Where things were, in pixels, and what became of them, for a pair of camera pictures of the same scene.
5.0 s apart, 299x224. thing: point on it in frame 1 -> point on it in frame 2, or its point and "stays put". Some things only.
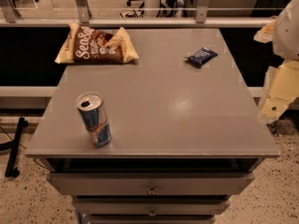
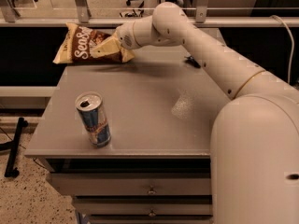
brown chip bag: (84, 44) stays put
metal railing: (79, 14) stays put
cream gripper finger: (281, 88) -> (124, 36)
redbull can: (91, 108) stays put
